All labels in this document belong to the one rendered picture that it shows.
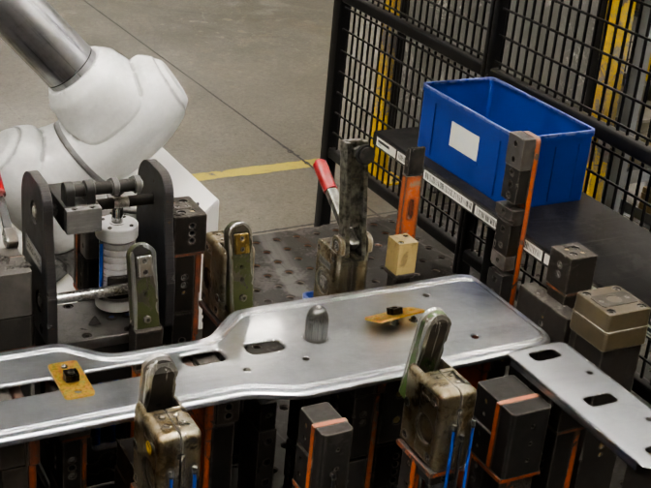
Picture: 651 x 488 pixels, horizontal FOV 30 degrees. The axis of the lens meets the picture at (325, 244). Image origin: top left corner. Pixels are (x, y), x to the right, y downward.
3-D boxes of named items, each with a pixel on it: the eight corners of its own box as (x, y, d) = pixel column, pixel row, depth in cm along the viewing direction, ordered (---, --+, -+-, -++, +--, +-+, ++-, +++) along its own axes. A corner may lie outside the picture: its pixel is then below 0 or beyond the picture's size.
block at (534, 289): (535, 489, 189) (567, 319, 176) (491, 447, 199) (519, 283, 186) (550, 484, 190) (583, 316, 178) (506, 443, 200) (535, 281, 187)
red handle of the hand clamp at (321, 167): (344, 245, 177) (308, 158, 184) (339, 253, 179) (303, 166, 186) (369, 241, 179) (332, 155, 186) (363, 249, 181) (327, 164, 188)
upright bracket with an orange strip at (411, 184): (375, 434, 199) (410, 149, 178) (371, 429, 200) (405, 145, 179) (390, 430, 200) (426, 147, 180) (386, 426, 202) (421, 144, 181)
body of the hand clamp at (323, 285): (317, 453, 193) (336, 255, 178) (297, 431, 198) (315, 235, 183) (350, 446, 195) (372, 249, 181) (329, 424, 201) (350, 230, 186)
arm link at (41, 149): (37, 224, 234) (-46, 153, 221) (108, 165, 232) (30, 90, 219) (48, 271, 222) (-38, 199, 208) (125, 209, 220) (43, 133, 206)
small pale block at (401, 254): (374, 450, 195) (399, 245, 180) (363, 439, 198) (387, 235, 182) (392, 445, 196) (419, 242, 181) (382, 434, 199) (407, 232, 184)
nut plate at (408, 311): (380, 322, 167) (379, 315, 166) (362, 320, 170) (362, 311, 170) (426, 312, 171) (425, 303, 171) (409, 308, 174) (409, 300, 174)
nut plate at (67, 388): (96, 395, 148) (96, 386, 147) (65, 400, 146) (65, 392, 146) (76, 361, 154) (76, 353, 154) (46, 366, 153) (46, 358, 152)
